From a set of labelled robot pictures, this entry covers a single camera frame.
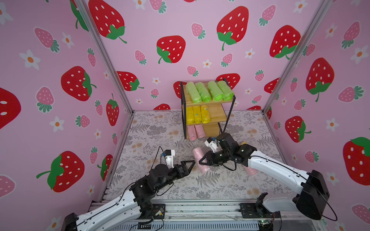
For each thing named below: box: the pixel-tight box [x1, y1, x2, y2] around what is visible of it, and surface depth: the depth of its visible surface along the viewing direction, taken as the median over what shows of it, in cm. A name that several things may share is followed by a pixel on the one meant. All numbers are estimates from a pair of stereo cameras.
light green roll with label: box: [195, 81, 212, 103], surface depth 80 cm
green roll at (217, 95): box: [207, 80, 225, 102], surface depth 83 cm
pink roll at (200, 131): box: [194, 124, 206, 139], surface depth 106 cm
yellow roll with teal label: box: [200, 104, 211, 124], surface depth 92 cm
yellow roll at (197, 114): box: [192, 105, 202, 125], surface depth 92 cm
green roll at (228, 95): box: [216, 80, 235, 102], surface depth 81 cm
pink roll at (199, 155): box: [192, 147, 211, 174], surface depth 75 cm
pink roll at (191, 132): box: [186, 125, 198, 141], surface depth 103 cm
